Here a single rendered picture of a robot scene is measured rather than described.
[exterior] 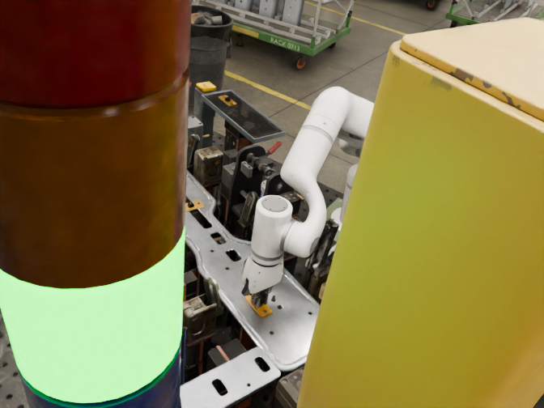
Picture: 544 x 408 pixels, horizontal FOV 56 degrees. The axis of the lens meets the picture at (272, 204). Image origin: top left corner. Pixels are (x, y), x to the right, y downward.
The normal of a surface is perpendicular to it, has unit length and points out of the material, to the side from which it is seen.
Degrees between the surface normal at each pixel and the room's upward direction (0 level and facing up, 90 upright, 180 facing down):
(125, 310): 90
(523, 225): 90
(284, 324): 0
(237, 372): 0
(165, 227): 90
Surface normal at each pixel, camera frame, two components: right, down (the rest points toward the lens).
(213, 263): 0.12, -0.79
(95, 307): 0.33, 0.61
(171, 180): 0.89, 0.36
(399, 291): -0.80, 0.28
